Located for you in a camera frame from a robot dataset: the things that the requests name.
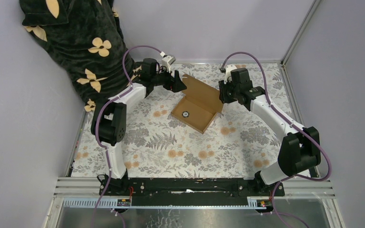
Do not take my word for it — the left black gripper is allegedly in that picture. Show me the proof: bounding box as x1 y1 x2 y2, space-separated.
149 65 185 92

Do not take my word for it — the brown cardboard paper box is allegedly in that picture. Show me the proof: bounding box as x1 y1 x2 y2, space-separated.
171 74 223 134

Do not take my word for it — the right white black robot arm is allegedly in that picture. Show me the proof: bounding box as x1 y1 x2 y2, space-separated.
219 65 321 196

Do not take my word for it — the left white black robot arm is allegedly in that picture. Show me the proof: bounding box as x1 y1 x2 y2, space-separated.
91 55 187 195

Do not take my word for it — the floral patterned table mat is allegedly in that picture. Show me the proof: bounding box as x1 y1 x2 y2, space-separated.
70 63 312 179

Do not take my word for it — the black floral plush blanket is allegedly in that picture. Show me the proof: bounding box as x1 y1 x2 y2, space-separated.
19 0 142 112

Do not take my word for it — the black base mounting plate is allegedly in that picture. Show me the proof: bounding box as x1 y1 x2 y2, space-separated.
97 174 285 207

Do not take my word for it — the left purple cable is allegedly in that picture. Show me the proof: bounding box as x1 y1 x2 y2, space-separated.
91 45 167 228

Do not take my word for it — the purple cable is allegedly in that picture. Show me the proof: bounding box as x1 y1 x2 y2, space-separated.
221 52 333 228
91 45 167 228

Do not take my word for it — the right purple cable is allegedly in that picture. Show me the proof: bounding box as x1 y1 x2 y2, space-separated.
221 52 333 228

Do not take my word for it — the aluminium frame rail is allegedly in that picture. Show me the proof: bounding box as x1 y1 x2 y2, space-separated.
44 175 345 228

